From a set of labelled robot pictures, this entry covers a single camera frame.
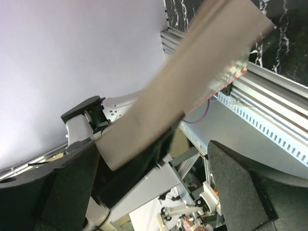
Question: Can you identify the orange 78-storey treehouse book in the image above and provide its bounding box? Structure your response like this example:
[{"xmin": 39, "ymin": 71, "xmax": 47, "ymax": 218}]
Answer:
[{"xmin": 96, "ymin": 0, "xmax": 274, "ymax": 170}]

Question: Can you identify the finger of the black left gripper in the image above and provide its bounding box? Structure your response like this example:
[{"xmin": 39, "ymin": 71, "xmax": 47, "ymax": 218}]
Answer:
[{"xmin": 92, "ymin": 126, "xmax": 177, "ymax": 208}]

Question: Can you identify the aluminium mounting rail frame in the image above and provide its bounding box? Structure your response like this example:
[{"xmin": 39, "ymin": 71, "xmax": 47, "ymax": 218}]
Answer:
[{"xmin": 0, "ymin": 28, "xmax": 308, "ymax": 183}]

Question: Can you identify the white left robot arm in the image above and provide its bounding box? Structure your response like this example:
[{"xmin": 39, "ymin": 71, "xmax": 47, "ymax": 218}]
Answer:
[{"xmin": 61, "ymin": 92, "xmax": 178, "ymax": 231}]

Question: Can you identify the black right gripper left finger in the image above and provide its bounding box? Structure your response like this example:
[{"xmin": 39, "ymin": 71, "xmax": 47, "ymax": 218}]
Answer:
[{"xmin": 0, "ymin": 142, "xmax": 100, "ymax": 231}]

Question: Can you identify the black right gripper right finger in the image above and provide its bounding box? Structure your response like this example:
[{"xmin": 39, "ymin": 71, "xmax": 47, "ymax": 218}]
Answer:
[{"xmin": 207, "ymin": 141, "xmax": 308, "ymax": 231}]

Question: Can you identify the black marble-pattern mat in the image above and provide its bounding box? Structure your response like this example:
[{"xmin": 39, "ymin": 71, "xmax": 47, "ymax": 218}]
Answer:
[{"xmin": 163, "ymin": 0, "xmax": 308, "ymax": 87}]

